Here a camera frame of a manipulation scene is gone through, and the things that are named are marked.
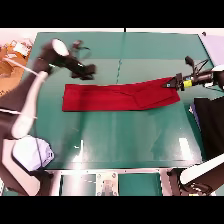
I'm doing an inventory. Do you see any red garment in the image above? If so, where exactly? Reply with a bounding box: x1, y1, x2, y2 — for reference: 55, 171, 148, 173
61, 76, 182, 113

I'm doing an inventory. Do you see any pale lilac garment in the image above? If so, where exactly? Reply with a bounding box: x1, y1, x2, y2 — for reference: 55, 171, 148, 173
12, 135, 55, 173

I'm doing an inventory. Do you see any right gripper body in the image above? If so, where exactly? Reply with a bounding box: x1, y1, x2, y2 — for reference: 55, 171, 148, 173
172, 72, 194, 92

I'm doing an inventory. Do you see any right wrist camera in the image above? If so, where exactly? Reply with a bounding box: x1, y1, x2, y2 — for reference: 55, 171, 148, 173
184, 55, 201, 76

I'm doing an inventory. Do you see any silver frame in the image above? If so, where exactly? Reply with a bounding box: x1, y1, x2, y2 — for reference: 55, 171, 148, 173
42, 166, 188, 197

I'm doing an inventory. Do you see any black garment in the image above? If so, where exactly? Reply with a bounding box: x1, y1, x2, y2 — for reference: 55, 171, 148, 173
192, 96, 224, 162

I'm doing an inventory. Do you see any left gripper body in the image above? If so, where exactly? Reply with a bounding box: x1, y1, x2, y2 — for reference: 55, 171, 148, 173
70, 63, 98, 81

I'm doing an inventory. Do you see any black cable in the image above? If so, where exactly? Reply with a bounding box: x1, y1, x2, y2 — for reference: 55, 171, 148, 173
193, 58, 212, 73

